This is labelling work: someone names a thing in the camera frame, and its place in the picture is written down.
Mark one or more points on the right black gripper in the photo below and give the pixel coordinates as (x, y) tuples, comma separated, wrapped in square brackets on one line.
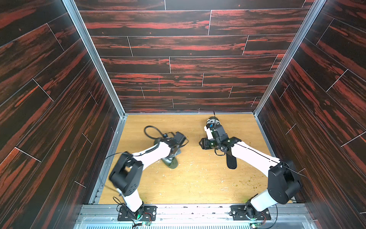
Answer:
[(228, 151)]

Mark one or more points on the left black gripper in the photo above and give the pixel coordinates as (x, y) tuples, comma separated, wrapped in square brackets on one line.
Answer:
[(170, 157)]

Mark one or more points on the green shoe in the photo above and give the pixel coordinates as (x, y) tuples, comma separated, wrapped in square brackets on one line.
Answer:
[(171, 161), (212, 121)]

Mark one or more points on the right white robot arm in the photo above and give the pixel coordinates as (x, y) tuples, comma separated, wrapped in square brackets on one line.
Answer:
[(283, 182)]

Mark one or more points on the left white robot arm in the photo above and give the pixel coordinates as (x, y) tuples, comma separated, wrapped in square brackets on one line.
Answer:
[(126, 174)]

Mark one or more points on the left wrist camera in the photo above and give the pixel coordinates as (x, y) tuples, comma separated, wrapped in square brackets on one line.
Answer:
[(179, 139)]

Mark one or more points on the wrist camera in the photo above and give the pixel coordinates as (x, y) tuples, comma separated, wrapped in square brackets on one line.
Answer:
[(219, 133), (179, 139)]

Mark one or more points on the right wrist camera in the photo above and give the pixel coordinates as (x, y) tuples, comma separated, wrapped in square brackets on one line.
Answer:
[(219, 133)]

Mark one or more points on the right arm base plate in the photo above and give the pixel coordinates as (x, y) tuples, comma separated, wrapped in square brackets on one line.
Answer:
[(243, 212)]

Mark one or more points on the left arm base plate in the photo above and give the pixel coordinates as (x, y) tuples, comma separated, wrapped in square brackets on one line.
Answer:
[(144, 213)]

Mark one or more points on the front aluminium frame rail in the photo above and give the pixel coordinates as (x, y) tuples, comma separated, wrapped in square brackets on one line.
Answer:
[(196, 216)]

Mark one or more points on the right aluminium corner post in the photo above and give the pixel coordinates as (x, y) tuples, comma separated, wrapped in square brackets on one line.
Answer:
[(299, 37)]

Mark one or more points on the aluminium corner post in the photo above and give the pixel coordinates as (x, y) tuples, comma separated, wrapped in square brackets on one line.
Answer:
[(299, 37), (91, 49)]

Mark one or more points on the left aluminium corner post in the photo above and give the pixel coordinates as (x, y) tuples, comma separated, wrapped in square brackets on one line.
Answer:
[(91, 49)]

